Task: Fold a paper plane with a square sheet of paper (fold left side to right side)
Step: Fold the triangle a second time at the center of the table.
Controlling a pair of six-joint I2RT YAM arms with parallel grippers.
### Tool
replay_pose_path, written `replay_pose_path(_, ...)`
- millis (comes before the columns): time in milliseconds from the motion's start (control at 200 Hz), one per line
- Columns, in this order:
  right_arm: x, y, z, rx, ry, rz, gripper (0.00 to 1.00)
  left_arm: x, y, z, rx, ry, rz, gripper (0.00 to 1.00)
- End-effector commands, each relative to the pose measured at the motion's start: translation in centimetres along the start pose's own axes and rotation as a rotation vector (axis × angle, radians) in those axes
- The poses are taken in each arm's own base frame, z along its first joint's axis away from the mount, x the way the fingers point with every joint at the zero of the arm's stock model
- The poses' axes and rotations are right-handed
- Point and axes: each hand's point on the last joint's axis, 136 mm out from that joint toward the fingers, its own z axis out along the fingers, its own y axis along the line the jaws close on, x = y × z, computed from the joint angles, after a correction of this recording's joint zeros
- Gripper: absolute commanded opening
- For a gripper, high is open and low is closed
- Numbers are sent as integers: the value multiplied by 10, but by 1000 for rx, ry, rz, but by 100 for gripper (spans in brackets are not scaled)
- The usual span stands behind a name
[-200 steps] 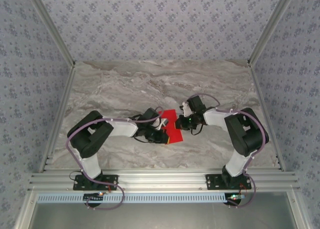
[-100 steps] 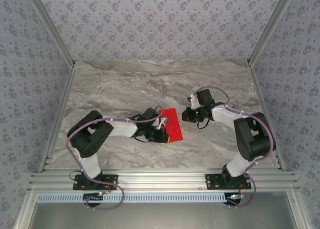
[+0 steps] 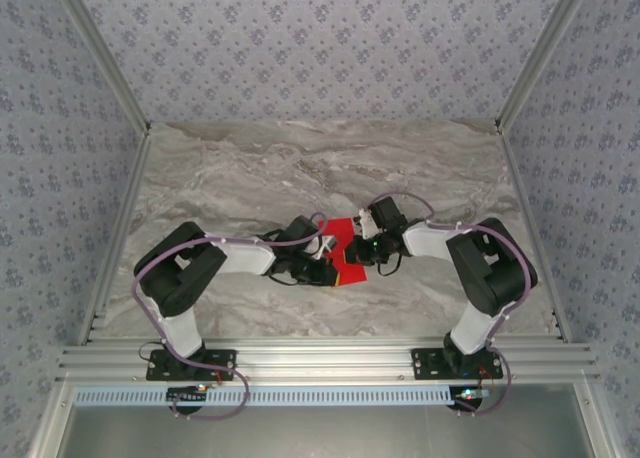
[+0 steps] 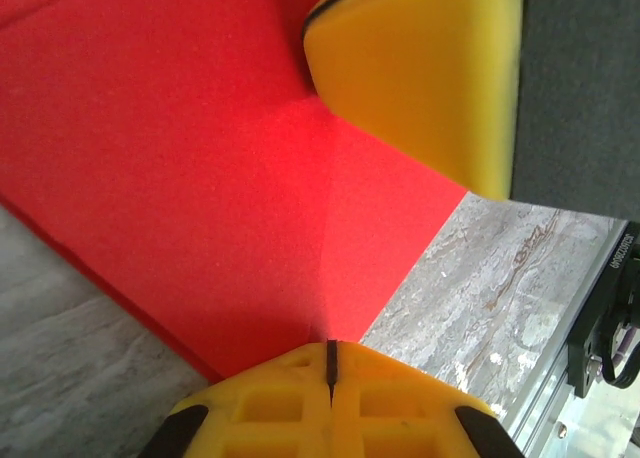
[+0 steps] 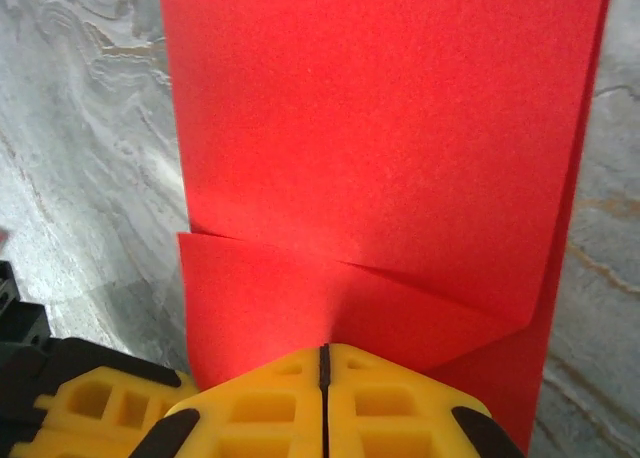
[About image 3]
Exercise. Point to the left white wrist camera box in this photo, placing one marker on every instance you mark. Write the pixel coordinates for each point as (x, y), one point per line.
(321, 244)

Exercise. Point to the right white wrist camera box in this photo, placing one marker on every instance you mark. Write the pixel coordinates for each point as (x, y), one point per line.
(365, 220)

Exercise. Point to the aluminium corner post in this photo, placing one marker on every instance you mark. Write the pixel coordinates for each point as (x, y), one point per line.
(545, 53)
(100, 53)

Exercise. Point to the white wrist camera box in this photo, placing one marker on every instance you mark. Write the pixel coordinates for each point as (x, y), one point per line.
(321, 244)
(365, 220)

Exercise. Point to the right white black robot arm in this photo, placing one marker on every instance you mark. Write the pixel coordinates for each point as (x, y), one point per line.
(490, 273)

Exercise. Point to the aluminium side rail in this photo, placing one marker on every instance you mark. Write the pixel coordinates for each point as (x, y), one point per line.
(122, 218)
(530, 218)

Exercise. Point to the small adapter circuit board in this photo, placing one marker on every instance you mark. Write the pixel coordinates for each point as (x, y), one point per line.
(472, 394)
(187, 394)

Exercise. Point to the grey metal sheet panel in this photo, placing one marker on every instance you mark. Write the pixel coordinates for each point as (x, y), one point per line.
(320, 433)

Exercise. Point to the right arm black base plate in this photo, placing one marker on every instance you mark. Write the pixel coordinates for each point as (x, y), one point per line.
(427, 365)

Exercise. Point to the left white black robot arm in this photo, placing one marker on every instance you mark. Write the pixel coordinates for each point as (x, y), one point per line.
(170, 278)

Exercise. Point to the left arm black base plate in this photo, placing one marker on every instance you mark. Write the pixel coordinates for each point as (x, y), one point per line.
(220, 365)

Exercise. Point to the aluminium mounting rail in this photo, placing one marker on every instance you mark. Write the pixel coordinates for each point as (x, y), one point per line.
(320, 360)

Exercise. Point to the red paper sheet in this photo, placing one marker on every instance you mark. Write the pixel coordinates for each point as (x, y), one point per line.
(347, 228)

